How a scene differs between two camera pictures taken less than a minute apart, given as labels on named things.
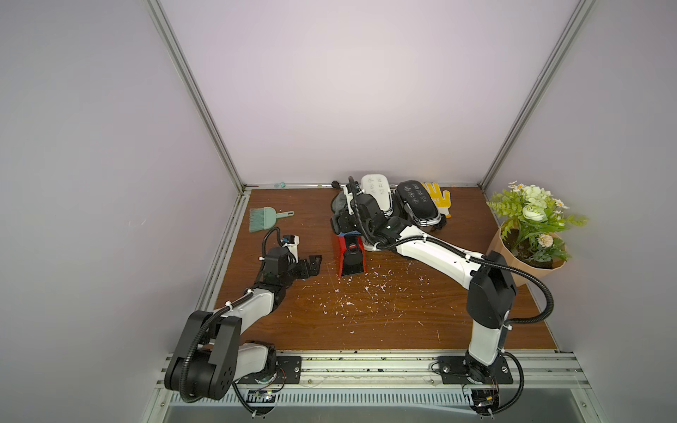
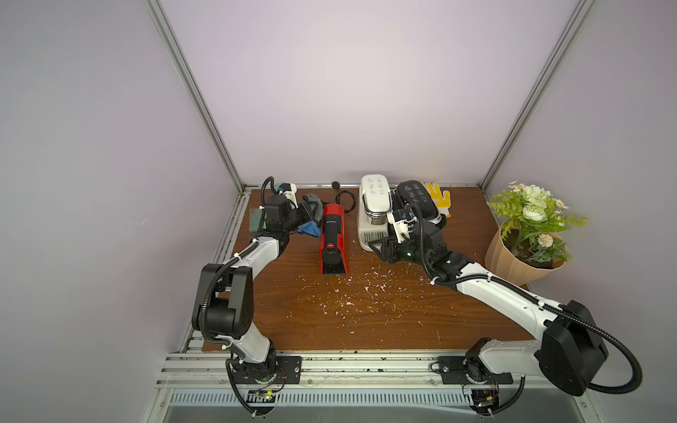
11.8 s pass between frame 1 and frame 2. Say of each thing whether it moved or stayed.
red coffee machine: moved
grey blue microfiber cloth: moved
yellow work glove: stayed
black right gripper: moved
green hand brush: stayed
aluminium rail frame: stayed
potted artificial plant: stayed
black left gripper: moved
